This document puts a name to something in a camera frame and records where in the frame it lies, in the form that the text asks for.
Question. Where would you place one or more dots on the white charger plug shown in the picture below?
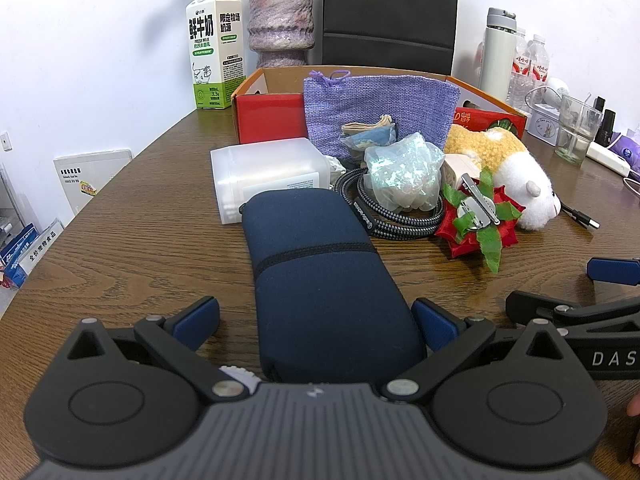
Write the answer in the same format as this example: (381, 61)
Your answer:
(457, 170)

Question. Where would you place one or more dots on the clear bag with blue cloth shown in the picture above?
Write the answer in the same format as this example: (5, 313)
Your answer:
(367, 137)

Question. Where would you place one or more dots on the purple soft item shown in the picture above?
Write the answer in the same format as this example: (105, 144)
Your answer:
(627, 150)

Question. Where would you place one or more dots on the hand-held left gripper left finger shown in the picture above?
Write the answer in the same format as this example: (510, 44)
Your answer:
(197, 322)

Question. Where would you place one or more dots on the purple textured vase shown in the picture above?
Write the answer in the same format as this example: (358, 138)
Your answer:
(280, 20)

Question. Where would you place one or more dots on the translucent plastic box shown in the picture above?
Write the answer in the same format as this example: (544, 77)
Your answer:
(260, 167)

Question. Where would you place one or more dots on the blue and white boxes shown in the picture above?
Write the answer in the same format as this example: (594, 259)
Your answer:
(25, 255)

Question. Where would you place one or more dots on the clear drinking glass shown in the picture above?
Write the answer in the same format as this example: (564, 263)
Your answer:
(577, 130)

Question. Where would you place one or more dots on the white wall socket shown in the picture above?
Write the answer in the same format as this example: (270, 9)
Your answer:
(5, 140)

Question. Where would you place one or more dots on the yellow and white plush toy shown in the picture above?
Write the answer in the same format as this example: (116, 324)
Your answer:
(515, 170)

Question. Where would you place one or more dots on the white and green milk carton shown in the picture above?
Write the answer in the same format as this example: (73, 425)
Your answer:
(215, 45)

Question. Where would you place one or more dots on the iridescent plastic bag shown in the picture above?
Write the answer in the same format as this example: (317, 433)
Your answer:
(402, 170)

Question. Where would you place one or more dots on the small black bottle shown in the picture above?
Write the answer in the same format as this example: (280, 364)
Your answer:
(607, 127)
(599, 102)

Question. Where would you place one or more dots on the black office chair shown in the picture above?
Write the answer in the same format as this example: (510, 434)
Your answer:
(390, 10)

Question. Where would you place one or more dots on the red cardboard box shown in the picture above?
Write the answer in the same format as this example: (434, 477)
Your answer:
(270, 117)

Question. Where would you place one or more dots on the navy blue fabric case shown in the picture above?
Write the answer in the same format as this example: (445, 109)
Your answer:
(320, 285)

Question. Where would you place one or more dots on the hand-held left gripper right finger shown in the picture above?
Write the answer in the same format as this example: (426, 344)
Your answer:
(434, 324)

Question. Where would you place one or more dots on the wooden desktop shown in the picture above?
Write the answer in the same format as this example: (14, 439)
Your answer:
(150, 230)

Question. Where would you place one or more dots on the white tin box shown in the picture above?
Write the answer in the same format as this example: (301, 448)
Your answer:
(542, 125)

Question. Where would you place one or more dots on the person's right hand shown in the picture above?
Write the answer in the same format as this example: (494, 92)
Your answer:
(636, 410)

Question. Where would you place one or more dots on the white round device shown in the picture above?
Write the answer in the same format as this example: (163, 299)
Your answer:
(557, 86)

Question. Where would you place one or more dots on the white power strip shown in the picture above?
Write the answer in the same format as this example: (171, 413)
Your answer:
(610, 157)

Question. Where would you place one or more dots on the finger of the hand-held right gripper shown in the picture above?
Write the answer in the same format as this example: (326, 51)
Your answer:
(612, 271)
(530, 305)

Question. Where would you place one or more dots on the white thermos bottle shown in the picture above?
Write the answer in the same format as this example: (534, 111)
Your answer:
(497, 55)

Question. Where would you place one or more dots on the red flower with green leaves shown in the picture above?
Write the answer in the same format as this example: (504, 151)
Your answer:
(492, 237)

